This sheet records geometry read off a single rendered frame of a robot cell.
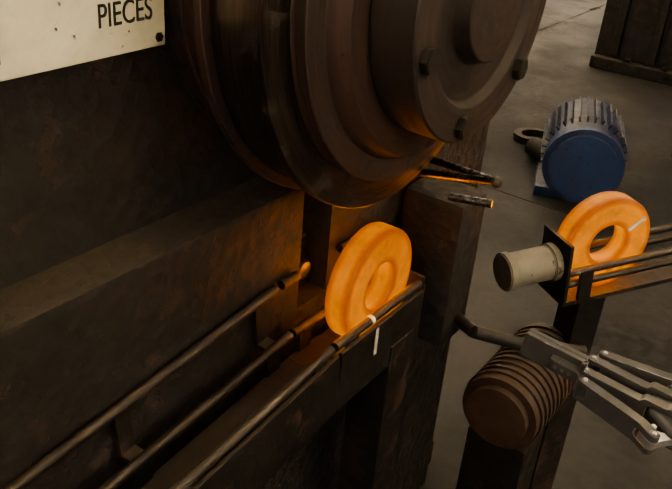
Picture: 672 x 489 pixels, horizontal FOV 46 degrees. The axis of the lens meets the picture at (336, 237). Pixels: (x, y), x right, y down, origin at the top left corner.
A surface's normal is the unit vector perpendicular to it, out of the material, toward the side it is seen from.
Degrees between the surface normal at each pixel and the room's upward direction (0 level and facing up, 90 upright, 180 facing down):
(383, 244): 90
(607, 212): 90
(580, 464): 0
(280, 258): 90
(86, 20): 90
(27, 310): 0
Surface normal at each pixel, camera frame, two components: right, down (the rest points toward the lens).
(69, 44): 0.81, 0.33
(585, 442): 0.08, -0.88
